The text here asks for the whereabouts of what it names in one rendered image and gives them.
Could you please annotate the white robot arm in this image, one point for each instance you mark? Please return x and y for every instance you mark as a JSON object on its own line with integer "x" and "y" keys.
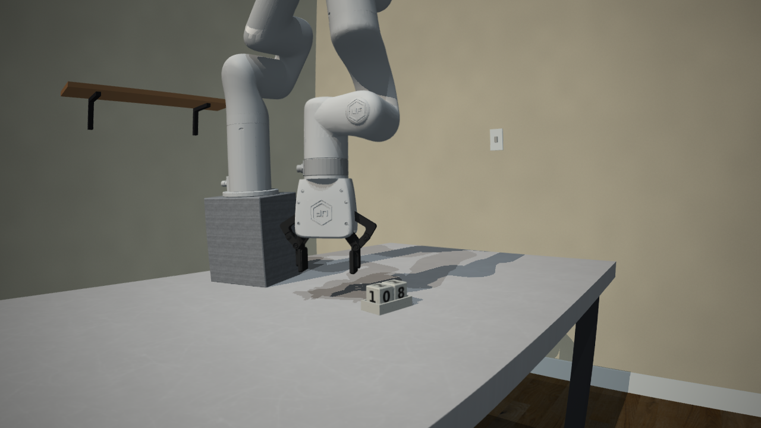
{"x": 371, "y": 113}

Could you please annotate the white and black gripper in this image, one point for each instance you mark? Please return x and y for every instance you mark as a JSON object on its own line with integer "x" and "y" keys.
{"x": 322, "y": 210}

